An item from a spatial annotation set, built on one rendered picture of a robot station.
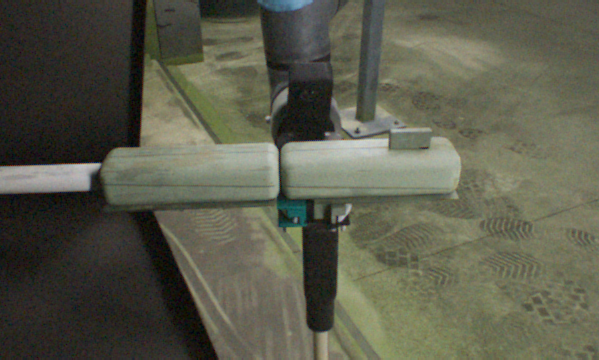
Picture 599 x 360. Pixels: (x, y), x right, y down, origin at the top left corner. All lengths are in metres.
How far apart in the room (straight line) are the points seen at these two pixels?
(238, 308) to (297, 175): 0.65
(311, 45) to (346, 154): 0.28
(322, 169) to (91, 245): 0.24
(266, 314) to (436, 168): 0.65
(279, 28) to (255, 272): 0.59
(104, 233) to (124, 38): 0.20
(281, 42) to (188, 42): 1.66
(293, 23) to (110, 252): 0.35
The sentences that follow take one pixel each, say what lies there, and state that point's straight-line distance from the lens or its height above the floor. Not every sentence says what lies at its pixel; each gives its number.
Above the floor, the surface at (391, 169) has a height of 0.57.
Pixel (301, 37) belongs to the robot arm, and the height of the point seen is 0.60.
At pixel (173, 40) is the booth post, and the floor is 0.11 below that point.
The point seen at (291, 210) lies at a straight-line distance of 0.47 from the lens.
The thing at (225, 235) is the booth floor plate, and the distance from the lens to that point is 1.24.
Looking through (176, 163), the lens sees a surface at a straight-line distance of 0.46.
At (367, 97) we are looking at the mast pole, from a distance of 1.77.
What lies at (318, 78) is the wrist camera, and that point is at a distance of 0.54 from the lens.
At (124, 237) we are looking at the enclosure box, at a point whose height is 0.47.
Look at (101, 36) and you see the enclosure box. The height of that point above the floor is 0.64.
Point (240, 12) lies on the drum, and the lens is 2.90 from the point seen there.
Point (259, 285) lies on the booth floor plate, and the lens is 1.11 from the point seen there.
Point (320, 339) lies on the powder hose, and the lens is 0.61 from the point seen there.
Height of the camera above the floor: 0.81
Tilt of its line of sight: 32 degrees down
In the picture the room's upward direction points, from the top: straight up
